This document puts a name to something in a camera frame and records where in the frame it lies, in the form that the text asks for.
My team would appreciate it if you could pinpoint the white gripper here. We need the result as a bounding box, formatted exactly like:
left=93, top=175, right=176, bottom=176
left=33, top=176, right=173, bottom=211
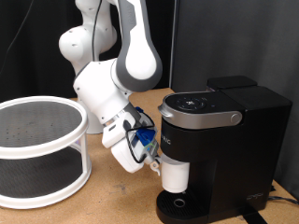
left=101, top=111, right=163, bottom=177

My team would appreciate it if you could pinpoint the white mug green-taped handle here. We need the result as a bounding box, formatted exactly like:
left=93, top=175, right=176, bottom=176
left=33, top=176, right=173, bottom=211
left=153, top=153, right=191, bottom=194

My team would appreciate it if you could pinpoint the silver Keurig lid handle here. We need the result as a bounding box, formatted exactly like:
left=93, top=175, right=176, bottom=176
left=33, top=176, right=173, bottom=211
left=157, top=104, right=244, bottom=131

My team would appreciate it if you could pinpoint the black Keurig coffee machine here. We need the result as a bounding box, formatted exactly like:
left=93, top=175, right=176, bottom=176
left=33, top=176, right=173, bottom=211
left=155, top=75, right=293, bottom=224

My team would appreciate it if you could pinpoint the black drip tray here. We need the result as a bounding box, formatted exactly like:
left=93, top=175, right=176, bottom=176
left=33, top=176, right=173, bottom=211
left=155, top=188, right=216, bottom=224

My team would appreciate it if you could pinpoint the white two-tier turntable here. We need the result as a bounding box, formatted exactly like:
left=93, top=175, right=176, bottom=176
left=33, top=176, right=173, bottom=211
left=0, top=95, right=93, bottom=210

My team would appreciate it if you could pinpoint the black tape strip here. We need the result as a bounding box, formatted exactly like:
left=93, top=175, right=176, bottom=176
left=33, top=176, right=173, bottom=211
left=237, top=209, right=269, bottom=224

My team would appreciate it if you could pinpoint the grey backdrop panel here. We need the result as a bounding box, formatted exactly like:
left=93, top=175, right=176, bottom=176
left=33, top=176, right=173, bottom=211
left=169, top=0, right=299, bottom=200

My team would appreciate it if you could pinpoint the black backdrop curtain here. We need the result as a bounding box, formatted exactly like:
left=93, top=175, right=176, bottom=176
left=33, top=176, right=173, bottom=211
left=0, top=0, right=176, bottom=104

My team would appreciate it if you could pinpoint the black machine power cable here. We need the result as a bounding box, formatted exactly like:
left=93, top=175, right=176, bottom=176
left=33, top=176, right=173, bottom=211
left=267, top=185, right=299, bottom=206

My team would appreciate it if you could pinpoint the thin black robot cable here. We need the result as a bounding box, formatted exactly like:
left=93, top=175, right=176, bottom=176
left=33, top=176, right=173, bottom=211
left=0, top=0, right=157, bottom=164

